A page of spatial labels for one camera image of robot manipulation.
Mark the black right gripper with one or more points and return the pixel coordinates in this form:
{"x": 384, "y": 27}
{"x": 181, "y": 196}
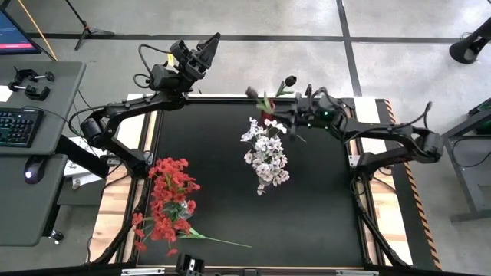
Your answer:
{"x": 320, "y": 111}

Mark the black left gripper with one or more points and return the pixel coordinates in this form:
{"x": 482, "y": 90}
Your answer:
{"x": 188, "y": 65}

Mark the red ribbed glass vase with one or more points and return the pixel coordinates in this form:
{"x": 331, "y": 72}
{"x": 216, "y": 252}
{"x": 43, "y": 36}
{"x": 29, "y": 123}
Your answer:
{"x": 269, "y": 115}

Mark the dark stem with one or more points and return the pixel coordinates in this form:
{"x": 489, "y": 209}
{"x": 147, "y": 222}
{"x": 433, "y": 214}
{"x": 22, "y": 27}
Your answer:
{"x": 274, "y": 174}

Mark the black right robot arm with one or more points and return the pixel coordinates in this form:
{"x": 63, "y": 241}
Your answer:
{"x": 383, "y": 132}

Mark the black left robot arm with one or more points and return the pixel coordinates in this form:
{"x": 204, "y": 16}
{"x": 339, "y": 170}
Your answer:
{"x": 126, "y": 105}

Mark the yellow paper tag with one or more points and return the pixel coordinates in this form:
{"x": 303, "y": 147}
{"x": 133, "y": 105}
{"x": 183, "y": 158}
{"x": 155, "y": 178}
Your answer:
{"x": 170, "y": 60}

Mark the black tripod stand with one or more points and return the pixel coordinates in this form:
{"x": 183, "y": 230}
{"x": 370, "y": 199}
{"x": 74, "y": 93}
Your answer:
{"x": 86, "y": 27}

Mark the grey desk top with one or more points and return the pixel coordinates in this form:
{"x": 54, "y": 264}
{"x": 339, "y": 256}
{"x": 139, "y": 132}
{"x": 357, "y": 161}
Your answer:
{"x": 57, "y": 115}
{"x": 23, "y": 214}

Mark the black desk support bar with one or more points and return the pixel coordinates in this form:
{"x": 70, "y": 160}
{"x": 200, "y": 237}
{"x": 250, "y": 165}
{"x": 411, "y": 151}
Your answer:
{"x": 76, "y": 153}

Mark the hazard striped floor strip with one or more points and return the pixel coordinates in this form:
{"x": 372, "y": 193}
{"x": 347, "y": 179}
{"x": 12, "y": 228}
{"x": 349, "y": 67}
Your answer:
{"x": 418, "y": 230}

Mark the yellow rod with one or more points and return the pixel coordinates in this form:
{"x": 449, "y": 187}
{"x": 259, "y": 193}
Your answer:
{"x": 37, "y": 30}

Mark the black C-clamp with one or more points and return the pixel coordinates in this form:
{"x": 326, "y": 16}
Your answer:
{"x": 23, "y": 73}
{"x": 36, "y": 94}

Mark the white printed papers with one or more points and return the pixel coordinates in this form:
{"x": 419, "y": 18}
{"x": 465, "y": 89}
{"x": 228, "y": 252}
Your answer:
{"x": 82, "y": 178}

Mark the computer monitor screen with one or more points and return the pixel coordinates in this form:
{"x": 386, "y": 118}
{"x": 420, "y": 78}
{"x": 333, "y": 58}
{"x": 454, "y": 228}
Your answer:
{"x": 15, "y": 34}

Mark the grey equipment cart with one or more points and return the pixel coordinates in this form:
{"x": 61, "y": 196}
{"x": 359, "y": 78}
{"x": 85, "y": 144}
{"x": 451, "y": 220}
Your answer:
{"x": 472, "y": 184}

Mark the black backlit keyboard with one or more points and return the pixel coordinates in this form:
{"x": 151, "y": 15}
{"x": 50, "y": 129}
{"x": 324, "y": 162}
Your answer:
{"x": 19, "y": 128}

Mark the white paper sheet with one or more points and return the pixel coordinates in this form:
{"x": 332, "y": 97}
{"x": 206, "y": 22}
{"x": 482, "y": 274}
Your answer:
{"x": 4, "y": 94}

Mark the black computer mouse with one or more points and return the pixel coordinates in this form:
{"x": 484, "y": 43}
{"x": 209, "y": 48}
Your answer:
{"x": 34, "y": 170}

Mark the black desk knob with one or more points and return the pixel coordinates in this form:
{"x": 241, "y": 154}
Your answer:
{"x": 57, "y": 236}

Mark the small black frame bracket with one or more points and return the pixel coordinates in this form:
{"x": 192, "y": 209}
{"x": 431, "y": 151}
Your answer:
{"x": 308, "y": 90}

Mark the silver metal rail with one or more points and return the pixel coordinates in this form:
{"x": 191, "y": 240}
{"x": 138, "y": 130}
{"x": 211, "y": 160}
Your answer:
{"x": 356, "y": 273}
{"x": 142, "y": 271}

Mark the black post stand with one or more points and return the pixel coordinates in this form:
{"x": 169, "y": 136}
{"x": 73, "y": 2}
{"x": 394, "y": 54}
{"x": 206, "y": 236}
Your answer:
{"x": 466, "y": 50}

